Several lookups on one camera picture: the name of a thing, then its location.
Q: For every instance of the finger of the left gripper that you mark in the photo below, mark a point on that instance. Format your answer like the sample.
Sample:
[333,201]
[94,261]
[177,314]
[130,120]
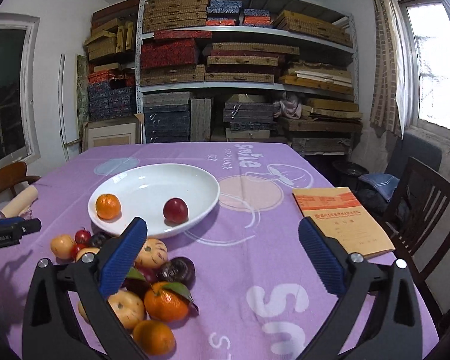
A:
[11,221]
[11,235]

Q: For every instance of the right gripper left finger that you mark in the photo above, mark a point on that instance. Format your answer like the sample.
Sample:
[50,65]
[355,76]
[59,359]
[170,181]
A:
[50,329]

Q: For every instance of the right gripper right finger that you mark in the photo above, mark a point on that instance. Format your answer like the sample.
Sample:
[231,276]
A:
[376,315]

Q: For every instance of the red cherry tomato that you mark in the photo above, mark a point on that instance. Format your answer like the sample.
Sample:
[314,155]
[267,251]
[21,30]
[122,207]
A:
[76,248]
[82,236]

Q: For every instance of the pale peach pepino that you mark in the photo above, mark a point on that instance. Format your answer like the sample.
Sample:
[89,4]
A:
[128,307]

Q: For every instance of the dark purple mangosteen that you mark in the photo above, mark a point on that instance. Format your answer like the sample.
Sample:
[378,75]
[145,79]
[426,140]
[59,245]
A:
[98,239]
[180,270]

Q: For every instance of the smooth orange tomato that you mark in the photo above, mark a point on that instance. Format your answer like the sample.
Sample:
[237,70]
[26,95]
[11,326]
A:
[154,337]

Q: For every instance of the large orange mandarin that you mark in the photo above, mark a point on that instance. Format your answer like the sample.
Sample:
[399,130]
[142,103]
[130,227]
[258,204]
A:
[108,206]

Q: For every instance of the leafy orange mandarin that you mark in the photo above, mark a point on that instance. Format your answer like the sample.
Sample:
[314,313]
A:
[169,302]

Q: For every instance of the striped pepino melon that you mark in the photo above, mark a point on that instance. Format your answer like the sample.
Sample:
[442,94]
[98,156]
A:
[152,255]

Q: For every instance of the dark red plum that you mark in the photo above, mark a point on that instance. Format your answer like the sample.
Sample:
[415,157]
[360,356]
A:
[175,211]
[139,280]

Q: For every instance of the large yellow pepino melon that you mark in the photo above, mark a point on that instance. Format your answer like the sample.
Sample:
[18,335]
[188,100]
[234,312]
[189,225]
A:
[62,246]

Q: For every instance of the cream paper roll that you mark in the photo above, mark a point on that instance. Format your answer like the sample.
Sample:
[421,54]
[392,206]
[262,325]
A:
[21,203]

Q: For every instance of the wooden chair left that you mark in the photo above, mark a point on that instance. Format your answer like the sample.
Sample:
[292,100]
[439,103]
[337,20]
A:
[15,174]

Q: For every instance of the dark wooden chair right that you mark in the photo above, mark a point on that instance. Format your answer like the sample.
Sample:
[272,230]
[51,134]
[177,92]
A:
[419,202]

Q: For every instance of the brown paper notebook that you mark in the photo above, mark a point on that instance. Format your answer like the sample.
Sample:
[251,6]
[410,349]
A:
[339,214]

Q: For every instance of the purple tablecloth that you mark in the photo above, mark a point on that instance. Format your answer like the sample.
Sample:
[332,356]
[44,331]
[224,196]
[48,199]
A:
[258,294]

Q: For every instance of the blue folded cloth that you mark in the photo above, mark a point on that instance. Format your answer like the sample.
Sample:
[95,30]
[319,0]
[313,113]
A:
[383,183]

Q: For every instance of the white oval plate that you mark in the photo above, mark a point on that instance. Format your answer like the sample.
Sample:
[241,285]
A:
[143,191]

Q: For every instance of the framed picture board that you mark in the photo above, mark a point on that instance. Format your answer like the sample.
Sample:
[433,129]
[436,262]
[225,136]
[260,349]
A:
[113,132]

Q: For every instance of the checkered curtain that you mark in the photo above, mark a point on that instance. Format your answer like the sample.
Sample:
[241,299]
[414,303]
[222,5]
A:
[384,112]

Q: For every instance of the metal storage shelf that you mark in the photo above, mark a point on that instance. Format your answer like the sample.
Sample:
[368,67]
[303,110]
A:
[253,70]

